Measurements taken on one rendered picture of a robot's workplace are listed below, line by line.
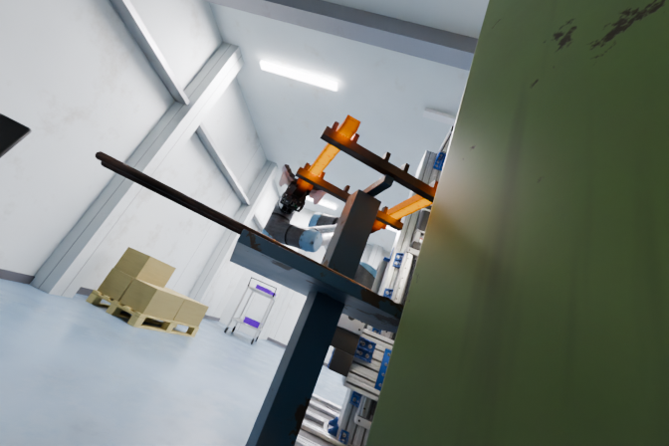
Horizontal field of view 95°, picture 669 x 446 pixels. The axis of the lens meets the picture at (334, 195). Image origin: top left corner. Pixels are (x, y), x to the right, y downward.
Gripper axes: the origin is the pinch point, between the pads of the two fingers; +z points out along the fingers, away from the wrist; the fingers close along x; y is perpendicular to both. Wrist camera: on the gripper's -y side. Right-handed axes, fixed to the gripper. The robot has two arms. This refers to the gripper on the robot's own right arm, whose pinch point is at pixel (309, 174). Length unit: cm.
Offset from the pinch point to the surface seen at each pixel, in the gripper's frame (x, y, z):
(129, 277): 102, 60, -334
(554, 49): -13, 2, 63
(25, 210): 194, 40, -267
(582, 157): -13, 19, 66
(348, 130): -0.2, 4.4, 33.8
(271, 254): 2.8, 30.9, 35.3
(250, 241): 6.3, 30.6, 35.3
